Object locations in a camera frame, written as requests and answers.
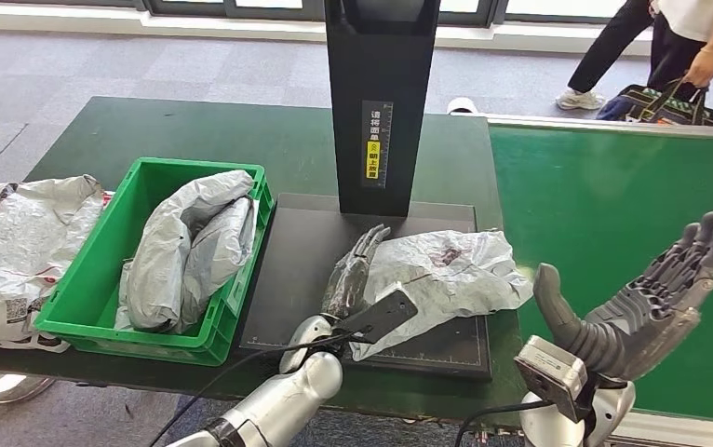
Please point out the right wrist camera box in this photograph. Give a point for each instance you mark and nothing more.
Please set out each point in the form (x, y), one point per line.
(551, 373)

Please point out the dark patterned carry bag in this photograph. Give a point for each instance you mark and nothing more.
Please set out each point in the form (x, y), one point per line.
(652, 108)

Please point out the dark green table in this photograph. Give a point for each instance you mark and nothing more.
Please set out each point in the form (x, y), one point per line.
(177, 132)

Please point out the black yellow label sticker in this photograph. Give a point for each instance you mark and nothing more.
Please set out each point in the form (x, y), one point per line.
(375, 145)

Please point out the black inbound scanner machine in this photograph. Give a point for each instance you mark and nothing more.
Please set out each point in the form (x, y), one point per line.
(381, 68)

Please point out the green conveyor belt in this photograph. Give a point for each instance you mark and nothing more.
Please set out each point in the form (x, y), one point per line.
(609, 203)

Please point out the white window sill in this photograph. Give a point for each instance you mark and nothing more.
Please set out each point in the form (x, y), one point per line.
(85, 24)

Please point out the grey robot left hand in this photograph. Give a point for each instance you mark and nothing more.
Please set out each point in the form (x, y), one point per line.
(347, 284)

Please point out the green plastic crate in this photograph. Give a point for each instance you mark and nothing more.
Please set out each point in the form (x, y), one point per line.
(85, 290)

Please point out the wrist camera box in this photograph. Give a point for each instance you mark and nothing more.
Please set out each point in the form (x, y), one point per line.
(551, 373)
(381, 314)

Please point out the person's hand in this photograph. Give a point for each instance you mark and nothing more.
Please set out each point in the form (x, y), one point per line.
(702, 68)

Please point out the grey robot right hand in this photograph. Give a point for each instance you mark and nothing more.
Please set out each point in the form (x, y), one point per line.
(634, 333)

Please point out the white parcel faded print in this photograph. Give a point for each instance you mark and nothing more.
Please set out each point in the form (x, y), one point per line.
(449, 277)

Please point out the white round roller end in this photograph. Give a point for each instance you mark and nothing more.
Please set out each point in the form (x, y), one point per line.
(461, 107)

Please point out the plain grey-white parcel bag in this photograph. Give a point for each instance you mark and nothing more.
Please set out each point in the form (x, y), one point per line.
(184, 247)

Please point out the person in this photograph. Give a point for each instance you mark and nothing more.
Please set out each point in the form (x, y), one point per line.
(615, 37)

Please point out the chrome round stand base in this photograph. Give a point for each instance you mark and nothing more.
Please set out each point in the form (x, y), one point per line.
(5, 387)

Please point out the large crumpled white sack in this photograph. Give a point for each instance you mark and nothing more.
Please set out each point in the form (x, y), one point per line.
(17, 247)

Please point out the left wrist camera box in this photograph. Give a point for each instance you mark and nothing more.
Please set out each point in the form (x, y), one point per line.
(381, 314)

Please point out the aluminium conveyor frame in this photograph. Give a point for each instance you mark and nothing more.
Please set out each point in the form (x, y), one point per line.
(689, 429)

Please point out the dark window frame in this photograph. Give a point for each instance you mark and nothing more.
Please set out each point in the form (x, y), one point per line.
(208, 7)

